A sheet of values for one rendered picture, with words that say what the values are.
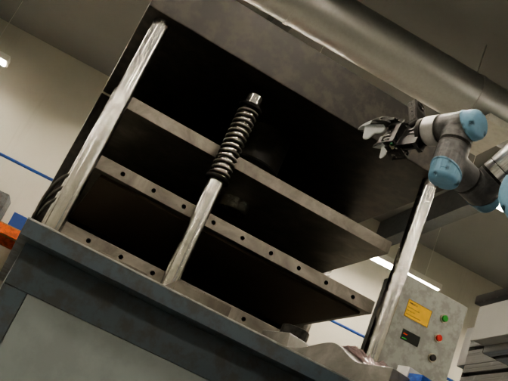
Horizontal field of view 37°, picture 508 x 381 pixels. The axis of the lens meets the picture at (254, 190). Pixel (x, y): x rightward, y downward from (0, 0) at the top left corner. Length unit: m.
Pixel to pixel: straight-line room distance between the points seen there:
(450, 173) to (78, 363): 0.90
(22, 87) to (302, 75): 6.62
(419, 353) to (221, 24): 1.40
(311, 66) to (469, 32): 3.57
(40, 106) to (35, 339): 7.57
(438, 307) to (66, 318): 1.76
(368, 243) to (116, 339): 1.46
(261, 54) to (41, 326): 1.47
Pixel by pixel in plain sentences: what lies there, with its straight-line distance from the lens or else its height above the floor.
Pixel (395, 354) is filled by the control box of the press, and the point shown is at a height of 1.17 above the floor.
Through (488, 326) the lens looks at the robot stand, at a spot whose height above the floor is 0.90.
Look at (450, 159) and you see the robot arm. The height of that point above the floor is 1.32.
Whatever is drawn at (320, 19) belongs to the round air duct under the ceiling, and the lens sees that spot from 5.51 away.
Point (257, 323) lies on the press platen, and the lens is 2.60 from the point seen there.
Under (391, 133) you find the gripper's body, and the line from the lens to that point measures 1.96.
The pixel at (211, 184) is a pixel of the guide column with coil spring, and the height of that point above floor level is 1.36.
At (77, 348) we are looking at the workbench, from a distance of 1.60.
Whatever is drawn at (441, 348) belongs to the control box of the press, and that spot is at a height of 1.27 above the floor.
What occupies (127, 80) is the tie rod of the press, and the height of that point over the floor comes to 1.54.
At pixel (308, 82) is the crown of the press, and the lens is 2.77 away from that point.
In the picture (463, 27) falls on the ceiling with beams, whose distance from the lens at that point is 6.23.
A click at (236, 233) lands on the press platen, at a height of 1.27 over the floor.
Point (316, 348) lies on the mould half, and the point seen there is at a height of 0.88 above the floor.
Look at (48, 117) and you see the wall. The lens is 9.03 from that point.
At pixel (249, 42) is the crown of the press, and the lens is 2.73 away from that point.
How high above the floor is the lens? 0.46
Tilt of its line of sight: 22 degrees up
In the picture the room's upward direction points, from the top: 24 degrees clockwise
